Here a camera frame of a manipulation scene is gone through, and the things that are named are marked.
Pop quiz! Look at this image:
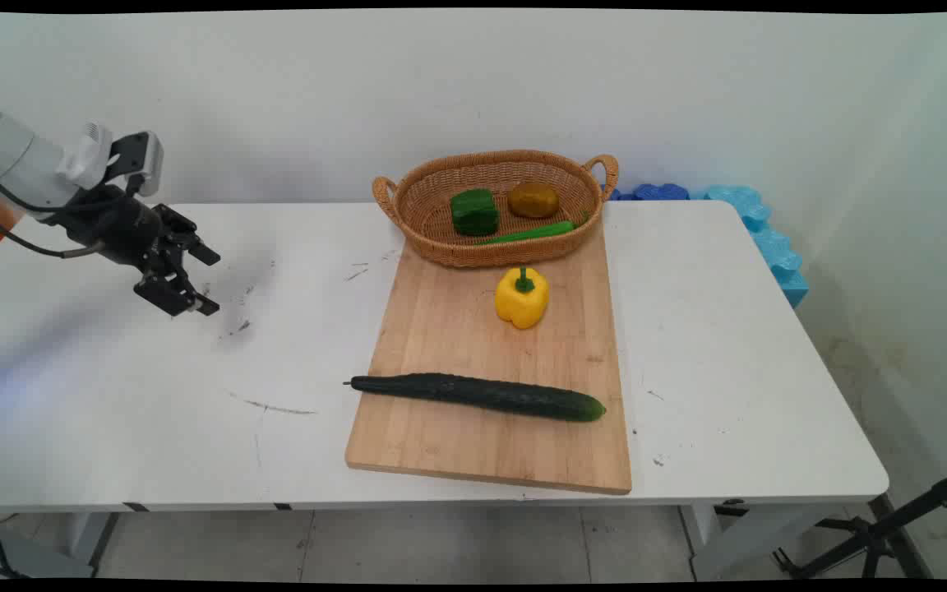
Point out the light blue foam block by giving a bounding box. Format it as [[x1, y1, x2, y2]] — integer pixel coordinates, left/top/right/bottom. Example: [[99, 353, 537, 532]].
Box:
[[687, 185, 810, 309]]

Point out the yellow bell pepper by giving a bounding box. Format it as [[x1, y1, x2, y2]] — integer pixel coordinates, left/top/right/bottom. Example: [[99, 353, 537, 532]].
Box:
[[494, 266, 550, 331]]

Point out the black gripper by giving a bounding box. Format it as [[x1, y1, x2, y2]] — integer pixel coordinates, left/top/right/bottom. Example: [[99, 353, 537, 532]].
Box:
[[54, 185, 222, 318]]

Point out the brown potato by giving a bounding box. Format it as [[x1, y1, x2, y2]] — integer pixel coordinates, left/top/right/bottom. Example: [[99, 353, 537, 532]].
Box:
[[508, 182, 561, 220]]

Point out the black tripod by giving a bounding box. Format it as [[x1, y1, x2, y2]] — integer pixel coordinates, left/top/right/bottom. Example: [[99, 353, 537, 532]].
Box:
[[772, 465, 947, 580]]

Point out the white table leg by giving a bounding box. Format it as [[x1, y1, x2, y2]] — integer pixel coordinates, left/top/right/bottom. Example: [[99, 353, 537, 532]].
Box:
[[679, 502, 852, 581], [62, 511, 122, 570]]

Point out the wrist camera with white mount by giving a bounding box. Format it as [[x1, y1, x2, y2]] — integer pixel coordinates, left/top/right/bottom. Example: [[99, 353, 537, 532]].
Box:
[[58, 122, 164, 198]]

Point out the light green chili pepper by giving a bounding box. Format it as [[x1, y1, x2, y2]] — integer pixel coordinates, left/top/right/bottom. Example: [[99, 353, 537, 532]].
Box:
[[473, 214, 591, 246]]

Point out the long dark green cucumber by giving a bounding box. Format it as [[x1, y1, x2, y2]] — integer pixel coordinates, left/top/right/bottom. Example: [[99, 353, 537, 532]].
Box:
[[343, 372, 607, 423]]

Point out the green bell pepper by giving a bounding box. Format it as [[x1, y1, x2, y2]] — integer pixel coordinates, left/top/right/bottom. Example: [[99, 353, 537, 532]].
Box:
[[450, 188, 500, 238]]

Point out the wooden cutting board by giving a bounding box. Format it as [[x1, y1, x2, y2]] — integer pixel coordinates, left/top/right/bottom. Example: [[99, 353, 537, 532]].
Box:
[[344, 220, 633, 496]]

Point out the woven wicker basket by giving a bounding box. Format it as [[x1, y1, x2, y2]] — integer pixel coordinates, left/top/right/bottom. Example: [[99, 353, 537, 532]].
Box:
[[372, 150, 620, 268]]

